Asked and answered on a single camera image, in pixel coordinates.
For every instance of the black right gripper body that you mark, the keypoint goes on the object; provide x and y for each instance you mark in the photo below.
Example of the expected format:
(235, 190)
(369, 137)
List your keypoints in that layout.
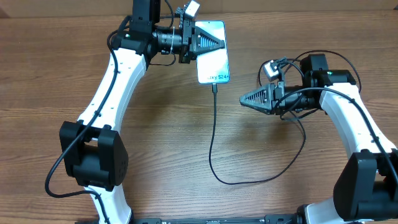
(278, 94)

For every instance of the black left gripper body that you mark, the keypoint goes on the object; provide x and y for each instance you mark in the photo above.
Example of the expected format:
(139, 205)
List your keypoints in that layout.
(186, 49)

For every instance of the Galaxy smartphone with teal screen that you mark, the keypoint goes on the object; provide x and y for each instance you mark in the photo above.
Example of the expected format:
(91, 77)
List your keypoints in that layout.
(213, 67)

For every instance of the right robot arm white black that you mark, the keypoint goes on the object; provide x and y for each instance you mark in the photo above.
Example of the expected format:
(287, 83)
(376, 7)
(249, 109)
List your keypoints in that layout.
(367, 187)

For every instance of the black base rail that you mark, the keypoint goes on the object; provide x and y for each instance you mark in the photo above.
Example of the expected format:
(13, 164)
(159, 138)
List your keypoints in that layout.
(214, 220)

